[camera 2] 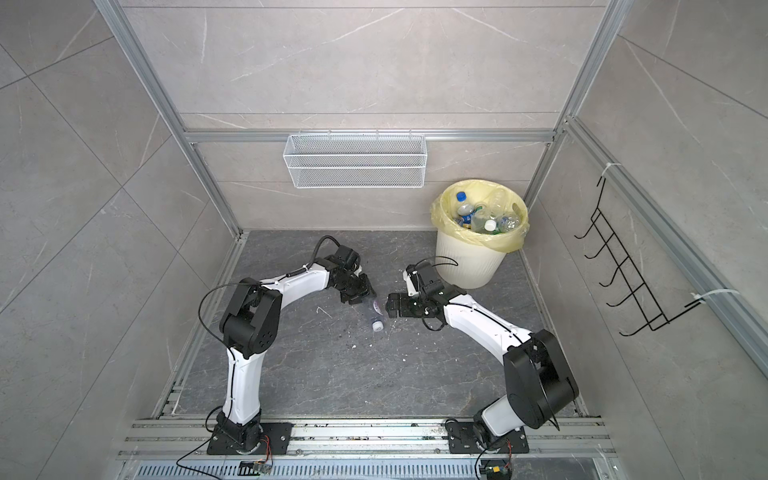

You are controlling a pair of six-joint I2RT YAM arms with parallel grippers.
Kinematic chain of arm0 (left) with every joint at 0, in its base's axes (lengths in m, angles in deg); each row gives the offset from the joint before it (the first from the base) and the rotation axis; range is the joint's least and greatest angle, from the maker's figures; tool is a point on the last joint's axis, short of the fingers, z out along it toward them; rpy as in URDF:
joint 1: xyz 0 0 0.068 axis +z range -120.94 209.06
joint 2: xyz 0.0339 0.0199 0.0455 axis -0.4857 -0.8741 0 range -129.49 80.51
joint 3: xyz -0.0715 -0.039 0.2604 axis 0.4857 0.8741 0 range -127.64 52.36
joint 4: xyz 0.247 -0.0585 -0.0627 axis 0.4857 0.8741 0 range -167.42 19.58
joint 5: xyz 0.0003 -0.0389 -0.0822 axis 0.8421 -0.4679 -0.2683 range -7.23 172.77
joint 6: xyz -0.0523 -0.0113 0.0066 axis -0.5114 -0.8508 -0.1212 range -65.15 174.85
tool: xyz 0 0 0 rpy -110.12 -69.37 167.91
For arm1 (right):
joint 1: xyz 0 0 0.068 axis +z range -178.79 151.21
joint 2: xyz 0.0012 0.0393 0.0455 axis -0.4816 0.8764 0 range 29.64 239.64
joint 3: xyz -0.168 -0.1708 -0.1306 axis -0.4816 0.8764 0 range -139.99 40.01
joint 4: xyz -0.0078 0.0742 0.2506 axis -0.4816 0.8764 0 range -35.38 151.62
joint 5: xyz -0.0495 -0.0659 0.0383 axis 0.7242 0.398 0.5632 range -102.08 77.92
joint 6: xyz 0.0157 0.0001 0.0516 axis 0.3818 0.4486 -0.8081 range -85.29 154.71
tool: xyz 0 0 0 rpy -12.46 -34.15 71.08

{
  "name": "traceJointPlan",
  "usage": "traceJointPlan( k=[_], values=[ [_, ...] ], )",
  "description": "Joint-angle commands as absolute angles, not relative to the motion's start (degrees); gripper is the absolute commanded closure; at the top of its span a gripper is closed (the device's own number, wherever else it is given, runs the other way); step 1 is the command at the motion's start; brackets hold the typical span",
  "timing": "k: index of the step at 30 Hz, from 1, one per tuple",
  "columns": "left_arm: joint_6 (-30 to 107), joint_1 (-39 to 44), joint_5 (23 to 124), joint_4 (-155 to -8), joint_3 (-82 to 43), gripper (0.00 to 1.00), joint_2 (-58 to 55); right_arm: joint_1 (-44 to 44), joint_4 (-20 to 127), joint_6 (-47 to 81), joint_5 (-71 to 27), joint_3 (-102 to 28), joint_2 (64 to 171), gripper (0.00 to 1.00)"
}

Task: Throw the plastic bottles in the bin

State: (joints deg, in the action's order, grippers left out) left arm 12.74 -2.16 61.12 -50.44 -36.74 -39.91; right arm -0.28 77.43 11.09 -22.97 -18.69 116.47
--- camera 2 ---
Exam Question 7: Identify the white plastic waste bin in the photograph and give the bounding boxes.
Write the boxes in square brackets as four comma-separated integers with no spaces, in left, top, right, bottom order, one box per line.
[436,232,506,289]

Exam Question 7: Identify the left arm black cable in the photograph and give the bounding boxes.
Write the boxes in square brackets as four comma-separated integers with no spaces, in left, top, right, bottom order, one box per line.
[175,234,343,480]

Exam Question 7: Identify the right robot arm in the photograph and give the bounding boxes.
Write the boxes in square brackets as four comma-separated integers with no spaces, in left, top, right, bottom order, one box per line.
[386,261,580,450]

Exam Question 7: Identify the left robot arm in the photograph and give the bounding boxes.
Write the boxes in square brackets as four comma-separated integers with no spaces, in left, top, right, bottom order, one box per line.
[214,244,375,451]

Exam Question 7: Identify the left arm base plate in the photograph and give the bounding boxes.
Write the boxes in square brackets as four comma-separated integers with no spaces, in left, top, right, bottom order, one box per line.
[206,421,293,456]

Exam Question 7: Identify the white wire mesh basket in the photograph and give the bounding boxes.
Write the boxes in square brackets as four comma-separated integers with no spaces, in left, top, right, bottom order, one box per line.
[283,132,428,189]

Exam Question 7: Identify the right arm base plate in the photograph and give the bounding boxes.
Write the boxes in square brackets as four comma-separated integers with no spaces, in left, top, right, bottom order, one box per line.
[443,418,530,455]

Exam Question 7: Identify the aluminium front rail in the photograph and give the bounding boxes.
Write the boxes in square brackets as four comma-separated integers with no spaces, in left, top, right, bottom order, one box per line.
[116,417,626,479]

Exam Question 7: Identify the Pepsi blue label bottle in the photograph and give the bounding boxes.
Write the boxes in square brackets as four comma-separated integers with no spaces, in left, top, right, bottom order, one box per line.
[497,212,521,233]

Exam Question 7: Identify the yellow bin liner bag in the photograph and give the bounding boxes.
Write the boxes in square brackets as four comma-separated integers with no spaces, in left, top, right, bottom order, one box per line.
[430,179,530,253]

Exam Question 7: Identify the black wire hook rack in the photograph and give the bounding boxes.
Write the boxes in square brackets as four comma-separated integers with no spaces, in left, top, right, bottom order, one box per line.
[574,177,740,338]

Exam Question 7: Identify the clear crushed bottle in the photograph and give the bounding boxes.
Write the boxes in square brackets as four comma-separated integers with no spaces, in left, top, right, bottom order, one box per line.
[486,187,513,220]

